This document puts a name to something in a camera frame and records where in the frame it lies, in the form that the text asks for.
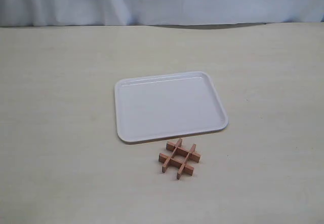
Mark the white backdrop curtain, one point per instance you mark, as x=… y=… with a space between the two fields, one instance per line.
x=157 y=12

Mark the white plastic tray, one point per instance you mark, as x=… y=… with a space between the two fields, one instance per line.
x=168 y=105

